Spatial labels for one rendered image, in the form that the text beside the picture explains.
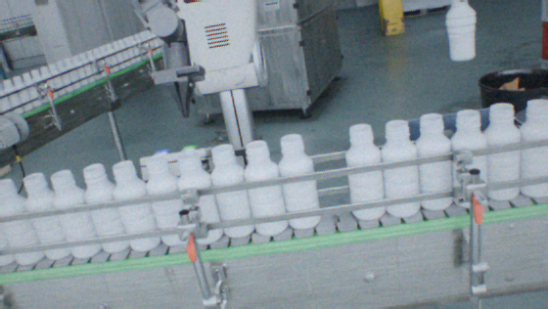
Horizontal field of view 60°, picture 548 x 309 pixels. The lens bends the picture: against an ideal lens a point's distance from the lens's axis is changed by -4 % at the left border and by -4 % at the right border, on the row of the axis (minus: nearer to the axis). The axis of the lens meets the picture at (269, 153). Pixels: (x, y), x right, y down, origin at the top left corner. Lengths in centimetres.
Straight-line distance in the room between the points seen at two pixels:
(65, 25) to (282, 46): 323
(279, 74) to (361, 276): 376
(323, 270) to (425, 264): 18
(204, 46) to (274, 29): 309
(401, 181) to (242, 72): 68
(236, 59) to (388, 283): 75
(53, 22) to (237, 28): 556
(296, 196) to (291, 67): 370
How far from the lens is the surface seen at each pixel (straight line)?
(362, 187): 84
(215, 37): 137
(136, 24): 791
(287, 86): 456
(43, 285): 101
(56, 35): 683
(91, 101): 284
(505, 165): 89
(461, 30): 128
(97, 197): 90
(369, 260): 88
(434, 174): 85
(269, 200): 83
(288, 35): 444
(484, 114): 154
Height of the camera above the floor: 145
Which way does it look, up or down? 21 degrees down
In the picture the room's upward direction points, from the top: 11 degrees counter-clockwise
